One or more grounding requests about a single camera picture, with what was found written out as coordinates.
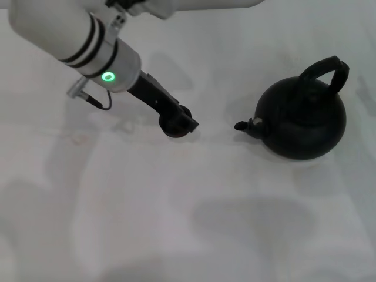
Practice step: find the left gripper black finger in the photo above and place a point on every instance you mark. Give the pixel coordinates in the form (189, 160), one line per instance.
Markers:
(186, 110)
(188, 123)

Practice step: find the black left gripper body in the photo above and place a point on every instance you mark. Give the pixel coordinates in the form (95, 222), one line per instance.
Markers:
(152, 94)

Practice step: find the dark brown round teacup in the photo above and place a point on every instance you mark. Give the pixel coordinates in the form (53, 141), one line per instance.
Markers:
(171, 130)

